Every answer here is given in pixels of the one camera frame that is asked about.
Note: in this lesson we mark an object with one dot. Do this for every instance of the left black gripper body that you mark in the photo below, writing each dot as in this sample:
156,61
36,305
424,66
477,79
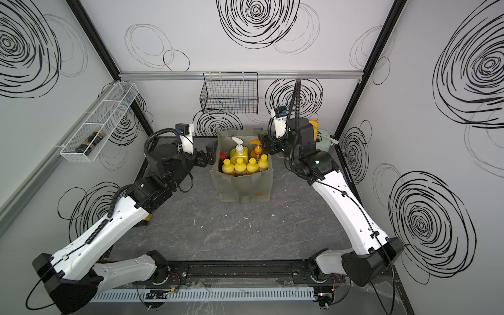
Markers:
188,163

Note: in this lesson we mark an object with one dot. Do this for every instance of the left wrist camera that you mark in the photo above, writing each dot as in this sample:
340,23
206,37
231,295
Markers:
186,132

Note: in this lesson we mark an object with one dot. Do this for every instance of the orange pump soap bottle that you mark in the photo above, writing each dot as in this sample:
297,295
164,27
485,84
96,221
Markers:
256,152

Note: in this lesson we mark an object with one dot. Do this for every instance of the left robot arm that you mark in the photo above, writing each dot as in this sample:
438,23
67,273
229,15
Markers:
74,275

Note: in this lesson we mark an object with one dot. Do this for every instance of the white wire shelf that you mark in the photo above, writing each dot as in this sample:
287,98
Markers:
111,107

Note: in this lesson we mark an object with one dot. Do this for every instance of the dark item in shelf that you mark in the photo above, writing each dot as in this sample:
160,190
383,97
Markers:
88,145

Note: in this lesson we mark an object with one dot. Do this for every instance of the mint green toaster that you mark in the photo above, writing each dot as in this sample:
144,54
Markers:
323,141

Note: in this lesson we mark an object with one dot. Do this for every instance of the toast slice front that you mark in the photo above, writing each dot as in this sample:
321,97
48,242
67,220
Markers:
315,126

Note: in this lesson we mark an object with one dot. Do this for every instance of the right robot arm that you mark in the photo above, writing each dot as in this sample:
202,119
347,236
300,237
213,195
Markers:
372,251

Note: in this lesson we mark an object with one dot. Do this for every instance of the yellow pump soap bottle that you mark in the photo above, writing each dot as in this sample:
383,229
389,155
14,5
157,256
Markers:
240,151

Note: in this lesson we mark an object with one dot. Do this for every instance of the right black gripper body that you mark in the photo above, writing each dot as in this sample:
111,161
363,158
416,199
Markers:
283,146

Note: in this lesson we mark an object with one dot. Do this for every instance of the green fabric shopping bag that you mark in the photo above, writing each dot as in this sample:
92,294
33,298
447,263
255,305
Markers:
256,187

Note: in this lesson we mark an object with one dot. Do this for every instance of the black wire basket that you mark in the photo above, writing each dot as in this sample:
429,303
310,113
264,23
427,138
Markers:
232,92

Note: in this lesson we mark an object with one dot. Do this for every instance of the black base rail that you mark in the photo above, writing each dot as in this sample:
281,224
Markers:
284,272

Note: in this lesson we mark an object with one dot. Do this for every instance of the yellow cap bottle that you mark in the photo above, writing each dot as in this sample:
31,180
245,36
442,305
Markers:
263,162
240,167
228,168
252,166

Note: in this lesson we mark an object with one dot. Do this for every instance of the white slotted cable duct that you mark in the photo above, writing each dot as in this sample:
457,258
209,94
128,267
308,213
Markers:
206,294

